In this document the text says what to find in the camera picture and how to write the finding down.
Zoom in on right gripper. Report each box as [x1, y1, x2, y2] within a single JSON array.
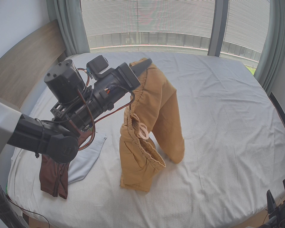
[[264, 179, 285, 228]]

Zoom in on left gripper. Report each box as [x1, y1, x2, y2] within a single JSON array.
[[90, 58, 153, 114]]

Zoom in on tan shorts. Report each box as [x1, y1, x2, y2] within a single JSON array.
[[119, 57, 185, 193]]

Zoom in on bed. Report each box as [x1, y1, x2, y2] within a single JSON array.
[[0, 19, 285, 228]]

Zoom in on window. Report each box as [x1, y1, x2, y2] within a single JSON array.
[[80, 0, 271, 67]]

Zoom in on grey-green curtain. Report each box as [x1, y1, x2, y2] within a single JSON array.
[[254, 0, 285, 96], [46, 0, 91, 56]]

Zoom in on pale grey garment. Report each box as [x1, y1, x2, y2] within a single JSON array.
[[67, 132, 107, 185]]

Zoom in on brown garment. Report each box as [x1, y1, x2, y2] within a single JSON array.
[[39, 127, 96, 199]]

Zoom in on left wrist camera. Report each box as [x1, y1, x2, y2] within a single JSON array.
[[86, 56, 119, 80]]

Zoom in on black cable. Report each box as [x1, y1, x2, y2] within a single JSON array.
[[8, 199, 50, 228]]

